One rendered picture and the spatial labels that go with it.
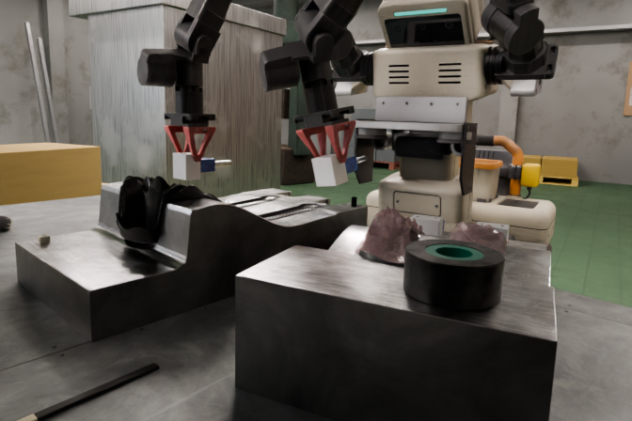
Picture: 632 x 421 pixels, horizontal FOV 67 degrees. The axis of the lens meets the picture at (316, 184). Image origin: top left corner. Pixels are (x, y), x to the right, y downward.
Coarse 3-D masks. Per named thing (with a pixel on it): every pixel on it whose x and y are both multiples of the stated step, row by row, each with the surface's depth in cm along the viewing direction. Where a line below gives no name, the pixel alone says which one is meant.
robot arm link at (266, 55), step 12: (324, 36) 77; (276, 48) 83; (288, 48) 83; (300, 48) 83; (312, 48) 79; (324, 48) 79; (264, 60) 81; (276, 60) 81; (288, 60) 82; (312, 60) 81; (324, 60) 81; (264, 72) 82; (276, 72) 82; (288, 72) 83; (264, 84) 84; (276, 84) 83; (288, 84) 84
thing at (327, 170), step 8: (312, 160) 89; (320, 160) 87; (328, 160) 86; (336, 160) 87; (352, 160) 90; (360, 160) 95; (320, 168) 88; (328, 168) 87; (336, 168) 86; (344, 168) 88; (352, 168) 90; (320, 176) 88; (328, 176) 87; (336, 176) 86; (344, 176) 88; (320, 184) 89; (328, 184) 88; (336, 184) 86
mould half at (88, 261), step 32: (256, 192) 98; (192, 224) 60; (224, 224) 63; (256, 224) 67; (288, 224) 74; (320, 224) 78; (352, 224) 84; (32, 256) 63; (64, 256) 63; (96, 256) 63; (128, 256) 63; (160, 256) 62; (192, 256) 60; (224, 256) 64; (256, 256) 68; (32, 288) 65; (64, 288) 56; (96, 288) 52; (128, 288) 54; (160, 288) 57; (192, 288) 61; (224, 288) 65; (96, 320) 52; (128, 320) 55
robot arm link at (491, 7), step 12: (492, 0) 94; (504, 0) 88; (516, 0) 87; (528, 0) 88; (492, 12) 94; (504, 12) 90; (516, 12) 88; (528, 12) 87; (516, 24) 89; (528, 24) 89; (540, 24) 90; (516, 36) 90; (528, 36) 91; (540, 36) 92; (516, 48) 93; (528, 48) 94
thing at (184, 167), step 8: (176, 152) 101; (184, 152) 101; (176, 160) 100; (184, 160) 97; (192, 160) 98; (208, 160) 102; (176, 168) 100; (184, 168) 98; (192, 168) 99; (200, 168) 101; (208, 168) 102; (176, 176) 100; (184, 176) 98; (192, 176) 99
